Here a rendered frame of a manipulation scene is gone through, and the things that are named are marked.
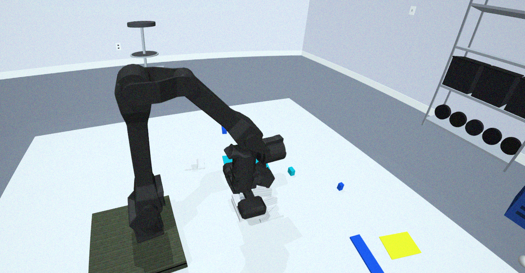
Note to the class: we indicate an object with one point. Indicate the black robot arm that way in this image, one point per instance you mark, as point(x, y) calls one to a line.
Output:
point(138, 87)

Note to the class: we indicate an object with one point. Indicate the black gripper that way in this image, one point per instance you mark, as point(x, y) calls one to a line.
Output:
point(251, 206)

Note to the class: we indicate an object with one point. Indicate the yellow flat square plate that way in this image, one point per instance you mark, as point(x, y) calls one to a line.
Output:
point(399, 245)

